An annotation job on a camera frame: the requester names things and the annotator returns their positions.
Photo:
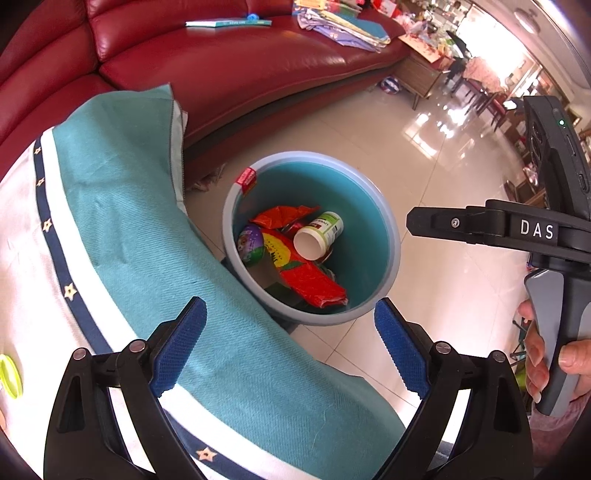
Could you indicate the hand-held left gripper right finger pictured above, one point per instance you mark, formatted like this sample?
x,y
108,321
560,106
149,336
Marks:
x,y
399,350

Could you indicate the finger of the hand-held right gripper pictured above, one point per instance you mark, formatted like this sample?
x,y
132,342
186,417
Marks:
x,y
443,224

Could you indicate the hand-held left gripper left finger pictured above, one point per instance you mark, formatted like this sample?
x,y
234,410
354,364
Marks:
x,y
180,350

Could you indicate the blue plastic bin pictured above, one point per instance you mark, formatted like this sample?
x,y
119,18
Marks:
x,y
323,184

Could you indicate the person's right hand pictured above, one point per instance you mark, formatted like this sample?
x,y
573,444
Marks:
x,y
535,355

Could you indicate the red snack bag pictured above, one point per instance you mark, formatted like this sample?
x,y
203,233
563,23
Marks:
x,y
314,281

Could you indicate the white plastic bottle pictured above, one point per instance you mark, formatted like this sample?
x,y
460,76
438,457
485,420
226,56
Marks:
x,y
318,235

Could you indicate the dark wooden chair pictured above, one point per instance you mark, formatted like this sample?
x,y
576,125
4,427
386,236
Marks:
x,y
487,104

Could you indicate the purple egg-shaped package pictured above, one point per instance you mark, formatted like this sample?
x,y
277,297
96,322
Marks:
x,y
251,244

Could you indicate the wooden cabinet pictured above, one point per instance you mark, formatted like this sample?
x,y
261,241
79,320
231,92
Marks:
x,y
420,78

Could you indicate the patterned ball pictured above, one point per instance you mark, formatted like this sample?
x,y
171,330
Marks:
x,y
390,85

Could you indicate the teal and white tablecloth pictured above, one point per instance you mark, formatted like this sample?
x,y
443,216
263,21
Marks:
x,y
115,207

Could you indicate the table with pink cloth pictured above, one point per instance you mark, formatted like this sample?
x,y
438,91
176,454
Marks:
x,y
482,71

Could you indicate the orange crumpled wrapper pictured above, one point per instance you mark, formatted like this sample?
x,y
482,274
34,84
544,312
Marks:
x,y
277,216

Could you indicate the person's pink clothing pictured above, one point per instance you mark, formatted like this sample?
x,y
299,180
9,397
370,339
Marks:
x,y
554,434

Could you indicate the red and yellow paper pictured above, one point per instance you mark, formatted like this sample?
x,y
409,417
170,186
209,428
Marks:
x,y
422,46

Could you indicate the red label tag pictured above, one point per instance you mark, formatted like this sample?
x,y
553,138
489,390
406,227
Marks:
x,y
247,180

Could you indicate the pile of folded clothes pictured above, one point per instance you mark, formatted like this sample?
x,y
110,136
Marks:
x,y
351,30

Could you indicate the round ceiling lamp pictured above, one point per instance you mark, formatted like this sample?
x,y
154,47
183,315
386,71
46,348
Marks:
x,y
527,19

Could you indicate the red leather sofa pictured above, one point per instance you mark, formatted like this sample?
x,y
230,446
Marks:
x,y
207,69

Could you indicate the teal book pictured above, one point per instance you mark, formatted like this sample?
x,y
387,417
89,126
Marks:
x,y
221,23

